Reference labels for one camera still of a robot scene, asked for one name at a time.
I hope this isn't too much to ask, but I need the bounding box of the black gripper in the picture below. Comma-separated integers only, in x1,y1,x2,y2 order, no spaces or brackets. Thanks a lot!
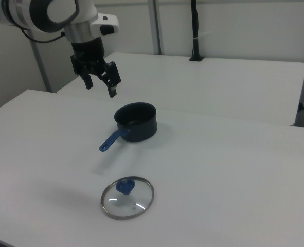
70,37,122,99

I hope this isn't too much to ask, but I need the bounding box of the dark saucepan with blue handle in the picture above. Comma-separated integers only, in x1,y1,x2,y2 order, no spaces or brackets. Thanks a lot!
98,102,158,152

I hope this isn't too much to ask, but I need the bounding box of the white zip tie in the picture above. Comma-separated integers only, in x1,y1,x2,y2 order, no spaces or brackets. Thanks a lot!
192,30,213,41

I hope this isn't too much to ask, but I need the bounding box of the glass lid with blue knob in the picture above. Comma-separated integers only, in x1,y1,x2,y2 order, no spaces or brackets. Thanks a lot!
100,175,155,221

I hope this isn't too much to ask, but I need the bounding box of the white adjacent table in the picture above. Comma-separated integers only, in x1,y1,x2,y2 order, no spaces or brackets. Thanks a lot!
57,52,304,127

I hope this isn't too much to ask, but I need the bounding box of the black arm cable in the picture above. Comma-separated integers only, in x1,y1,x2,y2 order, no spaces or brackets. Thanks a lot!
11,22,66,43

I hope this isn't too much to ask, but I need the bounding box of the black camera stand pole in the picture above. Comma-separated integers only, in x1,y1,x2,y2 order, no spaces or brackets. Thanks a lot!
189,0,205,62

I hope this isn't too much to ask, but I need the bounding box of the grey aluminium frame post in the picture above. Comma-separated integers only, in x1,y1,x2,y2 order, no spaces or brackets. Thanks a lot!
29,38,52,93
148,0,166,55

